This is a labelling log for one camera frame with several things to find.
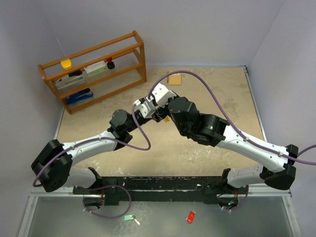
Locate green tagged key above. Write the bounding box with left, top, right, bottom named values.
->
left=122, top=214, right=140, bottom=226

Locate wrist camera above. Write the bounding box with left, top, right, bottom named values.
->
left=133, top=97, right=156, bottom=119
left=147, top=83, right=177, bottom=107

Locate red tagged key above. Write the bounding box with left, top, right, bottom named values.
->
left=185, top=210, right=196, bottom=224

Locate black white stapler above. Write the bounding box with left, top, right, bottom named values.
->
left=54, top=70, right=87, bottom=90

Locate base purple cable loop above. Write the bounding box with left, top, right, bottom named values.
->
left=82, top=182, right=133, bottom=219

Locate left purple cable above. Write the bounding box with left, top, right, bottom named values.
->
left=32, top=103, right=151, bottom=187

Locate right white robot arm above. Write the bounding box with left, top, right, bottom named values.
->
left=157, top=96, right=298, bottom=193

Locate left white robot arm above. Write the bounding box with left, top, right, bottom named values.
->
left=31, top=108, right=167, bottom=194

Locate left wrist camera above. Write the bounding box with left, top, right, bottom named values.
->
left=133, top=97, right=156, bottom=119

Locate blue stapler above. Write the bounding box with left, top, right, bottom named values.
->
left=66, top=88, right=93, bottom=105

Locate brown spiral notebook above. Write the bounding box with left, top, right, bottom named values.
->
left=167, top=73, right=182, bottom=85

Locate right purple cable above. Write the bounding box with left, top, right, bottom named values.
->
left=148, top=70, right=316, bottom=165

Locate yellow lidded container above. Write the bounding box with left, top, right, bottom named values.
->
left=60, top=59, right=73, bottom=71

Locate red black bottle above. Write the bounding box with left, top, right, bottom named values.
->
left=106, top=57, right=115, bottom=70

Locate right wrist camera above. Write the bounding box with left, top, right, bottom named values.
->
left=147, top=83, right=177, bottom=107

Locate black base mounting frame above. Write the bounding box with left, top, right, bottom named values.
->
left=73, top=171, right=247, bottom=206

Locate orange wooden shelf rack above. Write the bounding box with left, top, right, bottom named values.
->
left=38, top=31, right=147, bottom=115

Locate white cardboard box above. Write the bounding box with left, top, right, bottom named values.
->
left=84, top=60, right=107, bottom=77

